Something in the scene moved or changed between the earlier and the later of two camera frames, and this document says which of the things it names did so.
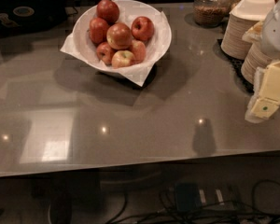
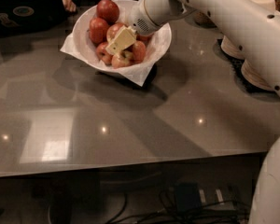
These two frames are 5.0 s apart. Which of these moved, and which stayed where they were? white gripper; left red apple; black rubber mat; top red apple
Moved: white gripper
Stayed: top red apple; black rubber mat; left red apple
